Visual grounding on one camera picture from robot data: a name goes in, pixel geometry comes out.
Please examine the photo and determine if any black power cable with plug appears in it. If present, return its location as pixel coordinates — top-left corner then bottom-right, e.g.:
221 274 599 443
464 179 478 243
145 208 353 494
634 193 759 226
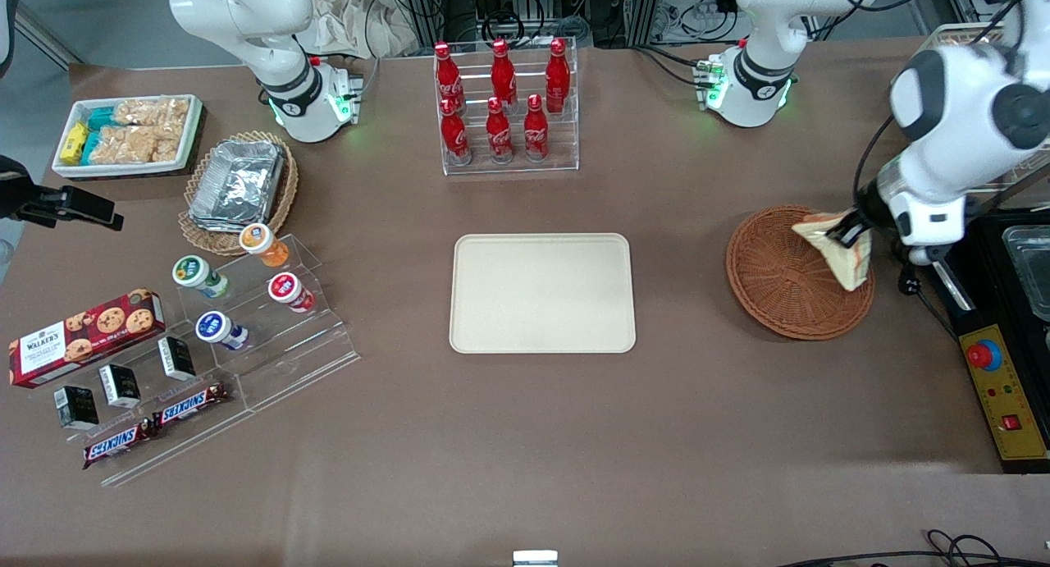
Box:
894 251 962 339

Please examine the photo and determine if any orange lid yogurt cup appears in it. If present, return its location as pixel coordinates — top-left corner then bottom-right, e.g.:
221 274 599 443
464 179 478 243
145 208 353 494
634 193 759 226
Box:
239 223 290 269

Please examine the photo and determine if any stack of foil containers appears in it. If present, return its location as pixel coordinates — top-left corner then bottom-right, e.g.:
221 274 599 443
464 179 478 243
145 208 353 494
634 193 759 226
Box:
189 140 286 232

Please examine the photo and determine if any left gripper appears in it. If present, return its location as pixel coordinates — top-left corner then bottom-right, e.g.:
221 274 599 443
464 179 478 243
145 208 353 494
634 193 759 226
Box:
825 163 907 248

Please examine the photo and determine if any clear acrylic step stand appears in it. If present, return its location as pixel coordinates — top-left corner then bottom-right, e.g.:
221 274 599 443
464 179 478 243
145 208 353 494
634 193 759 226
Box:
29 337 257 488
175 235 362 413

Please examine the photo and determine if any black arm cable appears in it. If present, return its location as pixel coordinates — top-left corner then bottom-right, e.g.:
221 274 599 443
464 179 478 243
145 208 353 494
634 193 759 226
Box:
853 114 897 211

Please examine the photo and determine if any white rectangular snack box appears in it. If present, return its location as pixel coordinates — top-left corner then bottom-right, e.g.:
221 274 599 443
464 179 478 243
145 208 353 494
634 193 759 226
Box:
51 94 204 179

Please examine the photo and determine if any black looped cable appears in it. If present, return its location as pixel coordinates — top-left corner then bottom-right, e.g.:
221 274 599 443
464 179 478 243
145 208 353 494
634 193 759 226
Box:
775 530 1050 567

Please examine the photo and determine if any red cola bottle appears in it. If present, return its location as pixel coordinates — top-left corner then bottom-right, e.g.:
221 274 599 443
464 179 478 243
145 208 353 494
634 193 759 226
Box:
486 97 515 165
433 42 467 113
546 39 572 113
491 39 518 108
523 94 550 162
440 98 473 167

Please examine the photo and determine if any clear plastic container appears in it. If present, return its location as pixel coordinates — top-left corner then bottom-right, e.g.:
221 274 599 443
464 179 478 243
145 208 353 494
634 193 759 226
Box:
1002 226 1050 322

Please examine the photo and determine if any small black box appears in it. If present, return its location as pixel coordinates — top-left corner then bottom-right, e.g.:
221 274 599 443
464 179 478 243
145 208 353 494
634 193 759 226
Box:
157 336 198 382
54 385 100 432
98 364 142 409

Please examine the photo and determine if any red Walkers cookie box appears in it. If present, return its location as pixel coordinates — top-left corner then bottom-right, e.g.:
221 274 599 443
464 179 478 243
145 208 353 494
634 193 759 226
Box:
8 288 167 389

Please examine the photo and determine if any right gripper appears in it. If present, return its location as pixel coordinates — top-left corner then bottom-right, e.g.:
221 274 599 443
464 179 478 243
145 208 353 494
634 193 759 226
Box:
0 155 126 231

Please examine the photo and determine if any black machine with yellow panel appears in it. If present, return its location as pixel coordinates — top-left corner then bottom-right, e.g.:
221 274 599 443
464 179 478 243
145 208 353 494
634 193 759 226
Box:
919 208 1050 475

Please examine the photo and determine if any red lid yogurt cup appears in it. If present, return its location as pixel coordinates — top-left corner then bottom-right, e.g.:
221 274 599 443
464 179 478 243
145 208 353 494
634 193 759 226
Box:
267 272 316 314

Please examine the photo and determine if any beige cloth bag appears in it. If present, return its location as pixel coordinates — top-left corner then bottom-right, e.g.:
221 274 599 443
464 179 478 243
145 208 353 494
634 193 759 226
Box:
297 0 421 59

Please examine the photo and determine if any round brown wicker basket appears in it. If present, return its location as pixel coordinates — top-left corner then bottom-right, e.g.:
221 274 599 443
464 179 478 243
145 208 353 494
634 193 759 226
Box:
726 205 876 341

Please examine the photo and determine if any beige rectangular tray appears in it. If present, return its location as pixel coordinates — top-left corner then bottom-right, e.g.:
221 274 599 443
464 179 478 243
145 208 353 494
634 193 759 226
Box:
449 233 637 355

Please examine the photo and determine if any rice cracker pack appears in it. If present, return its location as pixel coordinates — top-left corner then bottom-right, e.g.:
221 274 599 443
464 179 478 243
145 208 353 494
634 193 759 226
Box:
92 125 183 165
113 98 191 128

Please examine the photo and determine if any yellow snack pack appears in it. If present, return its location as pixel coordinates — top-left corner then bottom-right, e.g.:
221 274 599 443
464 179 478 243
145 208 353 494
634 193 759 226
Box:
61 121 90 163

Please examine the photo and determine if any clear acrylic bottle rack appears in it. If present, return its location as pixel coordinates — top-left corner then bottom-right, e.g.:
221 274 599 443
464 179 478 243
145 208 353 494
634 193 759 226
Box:
432 35 580 176

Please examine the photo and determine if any triangular sandwich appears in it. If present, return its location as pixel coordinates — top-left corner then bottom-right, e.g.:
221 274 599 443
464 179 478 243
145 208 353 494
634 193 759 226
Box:
792 212 872 292

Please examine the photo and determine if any Snickers bar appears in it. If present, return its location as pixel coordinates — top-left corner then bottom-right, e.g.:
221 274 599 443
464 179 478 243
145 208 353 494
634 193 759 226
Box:
82 423 158 470
152 382 232 429

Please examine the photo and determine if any aluminium frame rack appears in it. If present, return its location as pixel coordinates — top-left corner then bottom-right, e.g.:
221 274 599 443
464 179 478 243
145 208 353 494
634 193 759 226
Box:
394 0 667 49

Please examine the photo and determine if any scalloped light wicker basket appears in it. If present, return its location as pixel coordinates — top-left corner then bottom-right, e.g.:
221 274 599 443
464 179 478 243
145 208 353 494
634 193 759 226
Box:
178 130 299 257

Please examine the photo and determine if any white wire basket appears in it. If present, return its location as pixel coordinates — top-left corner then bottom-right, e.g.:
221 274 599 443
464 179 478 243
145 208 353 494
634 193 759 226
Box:
919 21 1050 203

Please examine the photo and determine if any green lid yogurt cup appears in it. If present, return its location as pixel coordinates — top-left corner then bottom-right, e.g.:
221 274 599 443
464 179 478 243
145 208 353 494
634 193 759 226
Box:
171 255 230 299

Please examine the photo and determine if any blue lid yogurt cup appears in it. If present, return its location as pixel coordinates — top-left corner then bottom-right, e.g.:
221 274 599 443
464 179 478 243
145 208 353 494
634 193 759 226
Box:
194 311 249 351

